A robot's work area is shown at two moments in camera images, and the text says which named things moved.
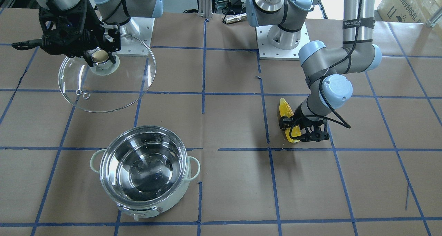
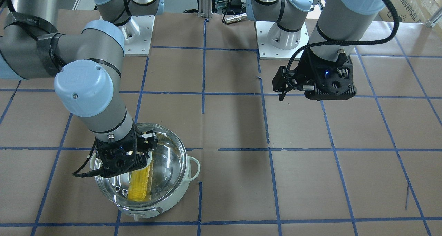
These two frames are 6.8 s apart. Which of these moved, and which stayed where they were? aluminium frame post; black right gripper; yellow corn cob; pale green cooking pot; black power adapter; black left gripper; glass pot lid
Moved: black left gripper; yellow corn cob; black right gripper; glass pot lid
Stayed: black power adapter; pale green cooking pot; aluminium frame post
